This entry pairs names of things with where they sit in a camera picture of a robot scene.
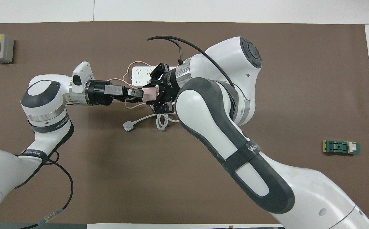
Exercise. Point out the pink charger plug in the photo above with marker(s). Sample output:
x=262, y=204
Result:
x=149, y=94

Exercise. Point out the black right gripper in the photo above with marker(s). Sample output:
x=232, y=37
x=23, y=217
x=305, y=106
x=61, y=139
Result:
x=171, y=84

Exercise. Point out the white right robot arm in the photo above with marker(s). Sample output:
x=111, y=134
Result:
x=219, y=105

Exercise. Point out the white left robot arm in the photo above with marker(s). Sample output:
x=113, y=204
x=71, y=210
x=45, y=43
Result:
x=44, y=95

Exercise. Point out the brown table mat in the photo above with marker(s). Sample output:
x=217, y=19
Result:
x=139, y=178

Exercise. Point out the green circuit board module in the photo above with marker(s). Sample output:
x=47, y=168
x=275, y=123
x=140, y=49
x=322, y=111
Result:
x=337, y=147

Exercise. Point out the white power strip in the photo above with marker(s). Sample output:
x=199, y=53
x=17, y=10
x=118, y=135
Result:
x=138, y=76

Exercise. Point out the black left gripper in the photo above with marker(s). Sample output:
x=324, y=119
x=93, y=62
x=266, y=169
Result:
x=100, y=93

